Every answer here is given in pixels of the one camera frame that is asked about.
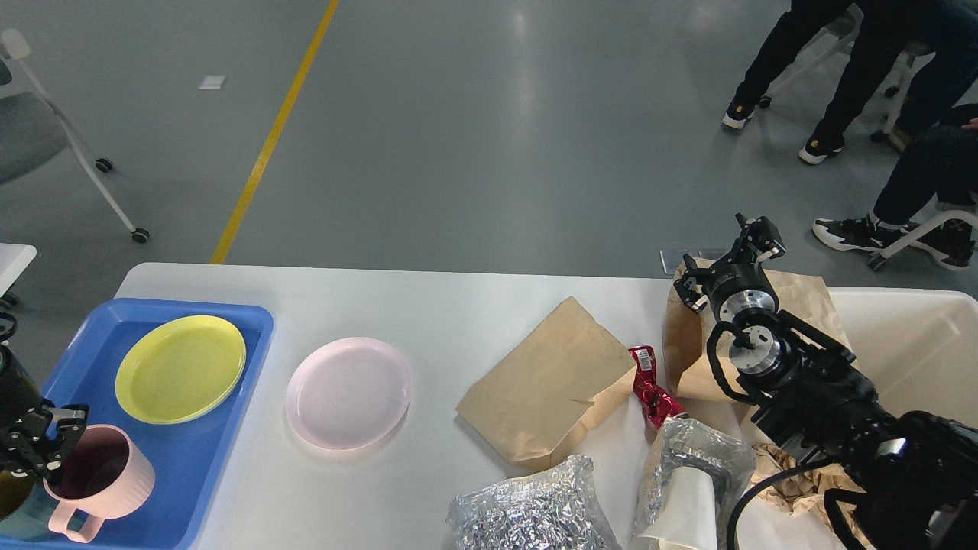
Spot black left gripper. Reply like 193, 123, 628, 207
1, 348, 89, 483

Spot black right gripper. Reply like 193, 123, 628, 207
673, 213, 786, 322

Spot pink ribbed mug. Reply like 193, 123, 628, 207
44, 424, 156, 543

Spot pink plate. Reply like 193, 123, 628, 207
284, 337, 413, 451

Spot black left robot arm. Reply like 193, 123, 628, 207
1, 312, 90, 485

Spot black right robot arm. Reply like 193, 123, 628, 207
674, 215, 977, 549

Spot teal mug yellow inside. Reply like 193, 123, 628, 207
1, 471, 58, 542

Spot upright brown paper bag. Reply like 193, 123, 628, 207
662, 269, 853, 403

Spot blue plastic tray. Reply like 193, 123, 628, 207
40, 297, 274, 549

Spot yellow plate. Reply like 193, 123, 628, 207
115, 315, 247, 425

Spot red foil wrapper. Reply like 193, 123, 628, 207
628, 345, 687, 431

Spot white side table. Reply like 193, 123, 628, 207
1, 243, 37, 309

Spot white plastic bin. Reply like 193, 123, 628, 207
829, 286, 977, 427

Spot foil bag with paper cup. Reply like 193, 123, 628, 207
631, 416, 756, 549

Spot crumpled brown paper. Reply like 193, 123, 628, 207
749, 445, 865, 532

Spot flat brown paper bag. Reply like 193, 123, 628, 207
455, 296, 636, 472

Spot walking person dark clothes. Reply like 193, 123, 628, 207
721, 0, 929, 166

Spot crumpled aluminium foil bag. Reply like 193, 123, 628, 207
446, 454, 621, 549

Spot grey office chair left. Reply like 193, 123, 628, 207
1, 28, 151, 244

